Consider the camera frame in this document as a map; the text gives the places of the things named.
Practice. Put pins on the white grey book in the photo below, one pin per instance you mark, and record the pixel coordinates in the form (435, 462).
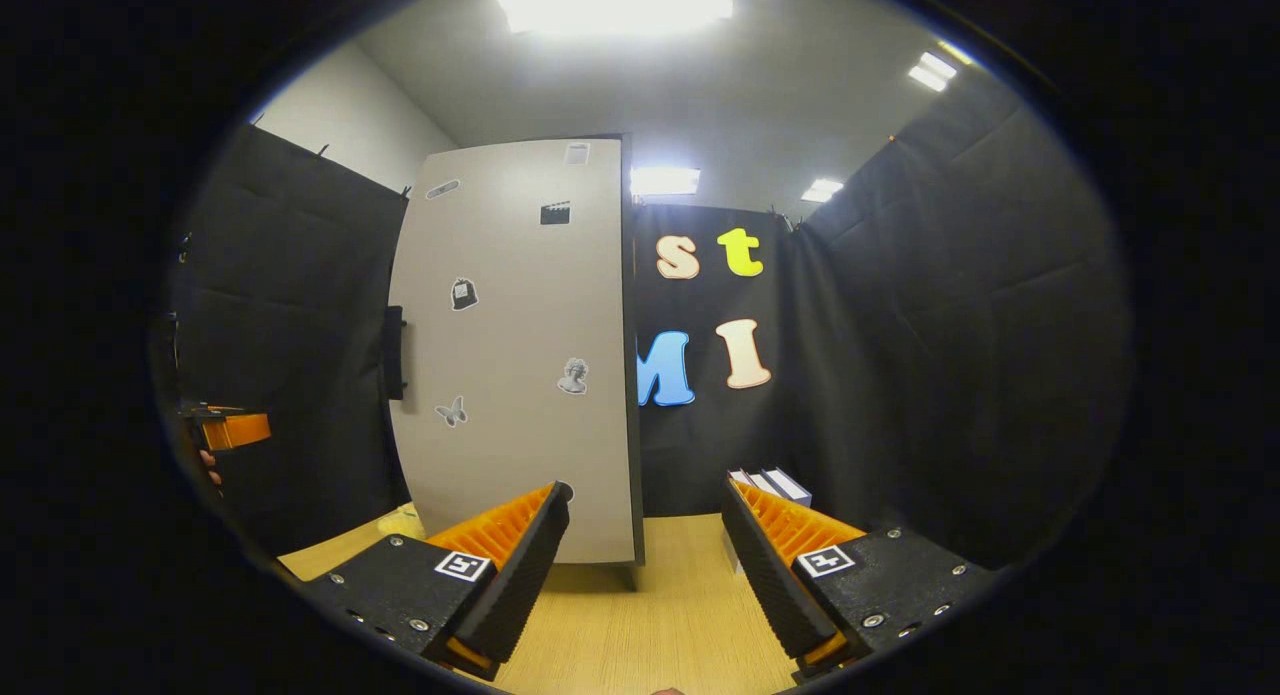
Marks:
(765, 483)

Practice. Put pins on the white pink book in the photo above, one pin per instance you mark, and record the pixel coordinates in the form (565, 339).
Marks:
(742, 477)

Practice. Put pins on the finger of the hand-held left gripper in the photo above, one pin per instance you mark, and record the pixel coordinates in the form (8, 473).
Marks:
(240, 431)

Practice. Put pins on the double ceiling light panel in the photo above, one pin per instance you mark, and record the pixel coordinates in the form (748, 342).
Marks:
(932, 71)

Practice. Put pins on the yellow coaster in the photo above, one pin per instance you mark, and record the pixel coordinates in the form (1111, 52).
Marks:
(402, 523)

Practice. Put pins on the large ceiling light panel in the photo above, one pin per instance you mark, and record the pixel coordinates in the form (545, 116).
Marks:
(615, 3)

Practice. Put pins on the blue grey book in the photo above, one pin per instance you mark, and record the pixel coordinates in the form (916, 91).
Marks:
(790, 485)

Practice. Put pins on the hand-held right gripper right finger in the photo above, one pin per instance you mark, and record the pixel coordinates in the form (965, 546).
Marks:
(765, 575)

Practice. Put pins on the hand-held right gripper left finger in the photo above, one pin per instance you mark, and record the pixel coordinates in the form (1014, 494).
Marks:
(522, 580)

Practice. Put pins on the black backdrop cloth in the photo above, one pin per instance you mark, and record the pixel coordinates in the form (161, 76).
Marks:
(950, 325)

